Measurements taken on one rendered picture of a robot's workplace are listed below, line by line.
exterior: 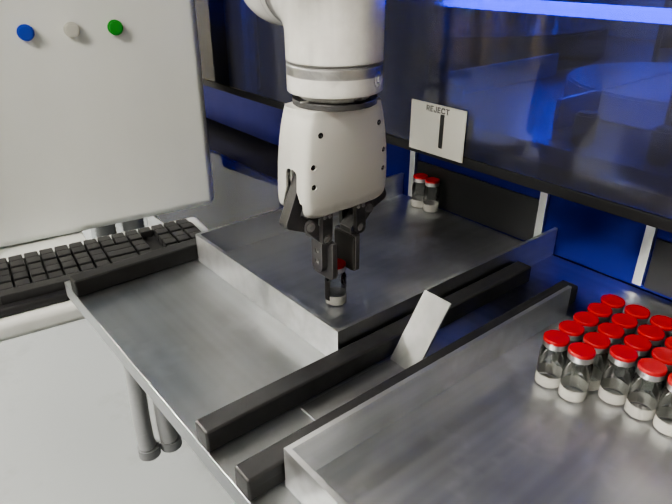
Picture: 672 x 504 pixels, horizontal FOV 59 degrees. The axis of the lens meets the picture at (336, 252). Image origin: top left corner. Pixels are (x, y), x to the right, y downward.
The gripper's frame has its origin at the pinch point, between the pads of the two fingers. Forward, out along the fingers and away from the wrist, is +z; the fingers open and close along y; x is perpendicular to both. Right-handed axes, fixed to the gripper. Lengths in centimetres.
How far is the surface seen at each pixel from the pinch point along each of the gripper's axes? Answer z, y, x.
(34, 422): 94, 19, -115
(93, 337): 94, -9, -147
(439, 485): 5.7, 9.8, 23.0
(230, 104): 1, -28, -68
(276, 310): 4.9, 6.5, -1.4
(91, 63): -12, 4, -52
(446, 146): -6.3, -19.4, -3.1
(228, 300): 6.0, 8.4, -7.7
